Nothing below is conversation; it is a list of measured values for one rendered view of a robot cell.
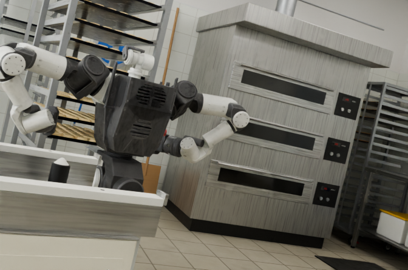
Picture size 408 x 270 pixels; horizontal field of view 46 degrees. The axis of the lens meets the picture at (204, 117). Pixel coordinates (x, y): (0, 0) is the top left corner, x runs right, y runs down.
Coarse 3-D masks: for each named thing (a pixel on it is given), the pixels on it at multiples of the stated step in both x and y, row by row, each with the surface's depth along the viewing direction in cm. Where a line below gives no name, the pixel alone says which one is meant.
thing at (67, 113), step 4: (40, 104) 255; (60, 108) 265; (60, 112) 238; (64, 112) 238; (68, 112) 250; (72, 112) 253; (76, 112) 261; (80, 112) 272; (84, 112) 278; (64, 116) 221; (68, 116) 224; (72, 116) 223; (76, 116) 236; (80, 116) 235; (84, 116) 245; (88, 116) 250; (92, 116) 257; (84, 120) 226; (88, 120) 227; (92, 120) 234
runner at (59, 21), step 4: (64, 16) 229; (48, 20) 259; (52, 20) 250; (56, 20) 242; (60, 20) 235; (64, 20) 228; (44, 24) 265; (48, 24) 257; (52, 24) 250; (56, 24) 246; (60, 24) 242
